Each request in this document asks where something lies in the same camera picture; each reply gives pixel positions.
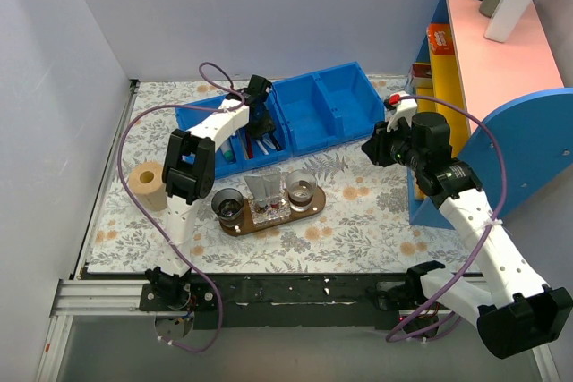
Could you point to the left blue divided bin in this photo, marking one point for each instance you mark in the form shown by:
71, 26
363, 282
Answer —
187, 118

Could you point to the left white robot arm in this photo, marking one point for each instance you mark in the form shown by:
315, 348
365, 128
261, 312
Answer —
189, 175

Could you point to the dark smoked plastic cup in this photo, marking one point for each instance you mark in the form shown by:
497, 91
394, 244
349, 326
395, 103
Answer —
228, 205

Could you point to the orange snack box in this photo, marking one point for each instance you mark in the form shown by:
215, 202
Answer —
440, 39

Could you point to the white toothbrush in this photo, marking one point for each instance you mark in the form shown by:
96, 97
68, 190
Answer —
266, 146

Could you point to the clear textured acrylic holder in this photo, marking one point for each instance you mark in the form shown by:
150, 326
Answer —
270, 215

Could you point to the blue divided bin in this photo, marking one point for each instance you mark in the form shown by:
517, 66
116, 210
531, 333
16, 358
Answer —
187, 118
328, 107

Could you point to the clear plastic cup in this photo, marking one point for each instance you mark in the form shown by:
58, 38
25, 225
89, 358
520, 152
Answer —
300, 187

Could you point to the aluminium frame rail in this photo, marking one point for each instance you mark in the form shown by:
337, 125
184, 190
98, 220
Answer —
101, 298

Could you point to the white tube green cap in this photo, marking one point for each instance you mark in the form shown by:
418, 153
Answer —
227, 151

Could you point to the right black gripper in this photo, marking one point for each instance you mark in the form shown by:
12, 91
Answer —
378, 149

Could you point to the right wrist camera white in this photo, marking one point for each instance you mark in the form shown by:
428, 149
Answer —
401, 107

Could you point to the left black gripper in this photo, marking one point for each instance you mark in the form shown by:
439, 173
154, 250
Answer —
261, 125

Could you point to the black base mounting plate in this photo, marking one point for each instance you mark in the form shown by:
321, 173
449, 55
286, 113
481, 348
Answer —
280, 300

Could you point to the floral table mat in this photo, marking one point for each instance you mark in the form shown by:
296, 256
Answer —
364, 228

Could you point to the red toothbrush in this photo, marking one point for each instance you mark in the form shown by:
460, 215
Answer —
248, 145

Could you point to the sponge package box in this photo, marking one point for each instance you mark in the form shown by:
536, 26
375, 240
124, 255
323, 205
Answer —
420, 76

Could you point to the oval wooden tray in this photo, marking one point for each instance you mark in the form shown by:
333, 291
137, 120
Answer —
317, 205

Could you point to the right blue divided bin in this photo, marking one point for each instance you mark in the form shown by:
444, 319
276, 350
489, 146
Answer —
328, 107

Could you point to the blue pink shelf unit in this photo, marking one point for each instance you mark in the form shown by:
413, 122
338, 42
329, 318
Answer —
514, 88

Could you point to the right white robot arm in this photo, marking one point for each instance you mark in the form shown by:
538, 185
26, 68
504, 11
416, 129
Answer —
519, 310

